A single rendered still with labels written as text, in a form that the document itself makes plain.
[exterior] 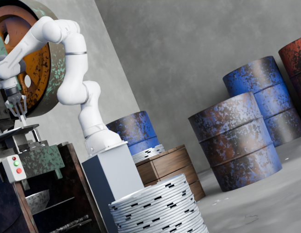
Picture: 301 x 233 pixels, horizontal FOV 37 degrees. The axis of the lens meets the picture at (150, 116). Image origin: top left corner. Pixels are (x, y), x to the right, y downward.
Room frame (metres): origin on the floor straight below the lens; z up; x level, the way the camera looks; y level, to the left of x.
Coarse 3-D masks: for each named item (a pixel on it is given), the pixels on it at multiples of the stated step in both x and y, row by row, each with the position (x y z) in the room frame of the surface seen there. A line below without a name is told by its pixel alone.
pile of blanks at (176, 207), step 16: (160, 192) 1.50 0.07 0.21; (176, 192) 1.52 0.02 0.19; (112, 208) 1.57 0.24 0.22; (128, 208) 1.50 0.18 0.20; (144, 208) 1.57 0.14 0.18; (160, 208) 1.49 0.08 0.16; (176, 208) 1.51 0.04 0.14; (192, 208) 1.56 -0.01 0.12; (128, 224) 1.52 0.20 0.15; (144, 224) 1.49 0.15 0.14; (160, 224) 1.49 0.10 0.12; (176, 224) 1.50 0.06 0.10; (192, 224) 1.53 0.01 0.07
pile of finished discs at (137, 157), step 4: (160, 144) 2.78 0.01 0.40; (152, 148) 2.71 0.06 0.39; (156, 148) 2.73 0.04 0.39; (160, 148) 2.76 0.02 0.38; (140, 152) 2.69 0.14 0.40; (144, 152) 2.69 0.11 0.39; (148, 152) 2.76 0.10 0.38; (152, 152) 2.71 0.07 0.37; (156, 152) 2.72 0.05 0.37; (160, 152) 2.87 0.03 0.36; (132, 156) 2.69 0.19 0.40; (136, 156) 2.69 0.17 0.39; (140, 156) 2.69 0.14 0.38; (144, 156) 2.69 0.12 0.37; (148, 156) 2.69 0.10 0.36; (136, 160) 2.69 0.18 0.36; (140, 160) 2.69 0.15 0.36
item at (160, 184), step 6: (180, 174) 1.68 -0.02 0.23; (168, 180) 1.71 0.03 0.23; (174, 180) 1.53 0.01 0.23; (150, 186) 1.67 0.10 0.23; (156, 186) 1.58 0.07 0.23; (162, 186) 1.50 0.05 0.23; (138, 192) 1.59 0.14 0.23; (144, 192) 1.49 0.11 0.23; (120, 198) 1.72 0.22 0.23; (126, 198) 1.65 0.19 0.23; (132, 198) 1.49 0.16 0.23; (108, 204) 1.63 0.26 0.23; (114, 204) 1.54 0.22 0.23
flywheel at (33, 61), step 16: (0, 16) 2.97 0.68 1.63; (16, 16) 2.93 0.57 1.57; (32, 16) 2.82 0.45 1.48; (0, 32) 3.05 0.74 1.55; (16, 32) 2.97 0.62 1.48; (48, 48) 2.81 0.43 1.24; (32, 64) 2.96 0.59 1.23; (48, 64) 2.84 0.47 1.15; (32, 80) 2.98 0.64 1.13; (48, 80) 2.88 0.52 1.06; (32, 96) 2.96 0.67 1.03
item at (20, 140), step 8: (24, 128) 2.52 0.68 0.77; (32, 128) 2.61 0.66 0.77; (8, 136) 2.57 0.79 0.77; (16, 136) 2.60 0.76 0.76; (24, 136) 2.65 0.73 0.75; (8, 144) 2.61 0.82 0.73; (16, 144) 2.59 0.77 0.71; (24, 144) 2.64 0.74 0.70; (16, 152) 2.59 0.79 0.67; (24, 152) 2.62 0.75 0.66
